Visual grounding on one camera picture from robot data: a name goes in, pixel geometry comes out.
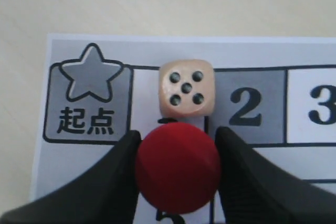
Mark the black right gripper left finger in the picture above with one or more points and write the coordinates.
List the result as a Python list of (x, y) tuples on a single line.
[(105, 193)]

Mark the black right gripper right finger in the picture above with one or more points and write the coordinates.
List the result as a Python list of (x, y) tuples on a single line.
[(254, 190)]

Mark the red cylinder game piece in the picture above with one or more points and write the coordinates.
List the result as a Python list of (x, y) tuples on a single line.
[(178, 168)]

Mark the beige wooden die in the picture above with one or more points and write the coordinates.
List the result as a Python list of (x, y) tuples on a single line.
[(186, 88)]

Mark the paper number game board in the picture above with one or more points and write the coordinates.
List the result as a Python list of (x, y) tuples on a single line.
[(276, 94)]

